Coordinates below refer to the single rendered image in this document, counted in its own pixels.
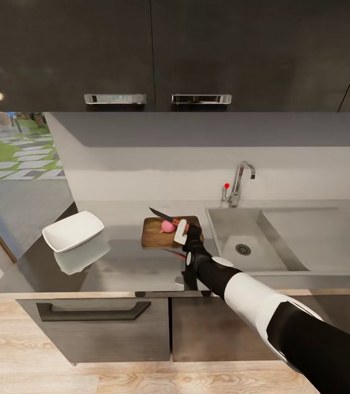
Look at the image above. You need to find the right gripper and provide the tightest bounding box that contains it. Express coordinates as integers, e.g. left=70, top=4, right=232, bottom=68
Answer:
left=182, top=225, right=202, bottom=252

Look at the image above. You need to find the vidalia onion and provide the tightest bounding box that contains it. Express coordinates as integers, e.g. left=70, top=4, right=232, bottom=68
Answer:
left=158, top=216, right=177, bottom=233

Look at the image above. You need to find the cutting board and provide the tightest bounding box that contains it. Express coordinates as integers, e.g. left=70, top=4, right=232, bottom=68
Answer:
left=141, top=216, right=204, bottom=247

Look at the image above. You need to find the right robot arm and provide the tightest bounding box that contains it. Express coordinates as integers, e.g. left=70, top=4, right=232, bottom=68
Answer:
left=174, top=219, right=350, bottom=394

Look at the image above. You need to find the parer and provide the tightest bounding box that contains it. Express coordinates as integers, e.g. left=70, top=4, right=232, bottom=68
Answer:
left=151, top=208, right=189, bottom=231

